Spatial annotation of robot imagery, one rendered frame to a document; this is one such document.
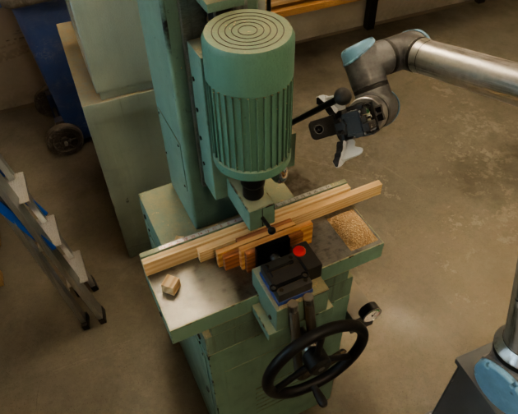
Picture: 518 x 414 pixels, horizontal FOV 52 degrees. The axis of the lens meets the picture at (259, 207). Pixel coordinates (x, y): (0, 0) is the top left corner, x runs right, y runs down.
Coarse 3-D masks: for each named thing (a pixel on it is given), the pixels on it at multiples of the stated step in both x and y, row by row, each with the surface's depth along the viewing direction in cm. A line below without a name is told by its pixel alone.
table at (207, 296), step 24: (360, 216) 147; (312, 240) 142; (336, 240) 142; (192, 264) 137; (216, 264) 137; (336, 264) 138; (360, 264) 143; (192, 288) 132; (216, 288) 132; (240, 288) 132; (168, 312) 128; (192, 312) 127; (216, 312) 127; (240, 312) 132; (264, 312) 131
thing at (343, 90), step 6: (336, 90) 102; (342, 90) 101; (348, 90) 102; (336, 96) 102; (342, 96) 101; (348, 96) 101; (324, 102) 110; (330, 102) 107; (336, 102) 102; (342, 102) 102; (348, 102) 102; (312, 108) 116; (318, 108) 112; (324, 108) 111; (306, 114) 119; (312, 114) 117; (294, 120) 126; (300, 120) 123
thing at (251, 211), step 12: (228, 180) 134; (228, 192) 138; (240, 192) 131; (264, 192) 131; (240, 204) 131; (252, 204) 128; (264, 204) 128; (252, 216) 128; (264, 216) 130; (252, 228) 131
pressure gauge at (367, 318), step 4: (368, 304) 153; (372, 304) 153; (376, 304) 153; (360, 308) 153; (364, 308) 152; (368, 308) 152; (372, 308) 152; (376, 308) 152; (360, 312) 153; (364, 312) 152; (368, 312) 151; (372, 312) 152; (376, 312) 153; (380, 312) 154; (360, 316) 154; (364, 316) 152; (368, 316) 153; (372, 316) 154; (376, 316) 155; (364, 320) 154; (368, 320) 155
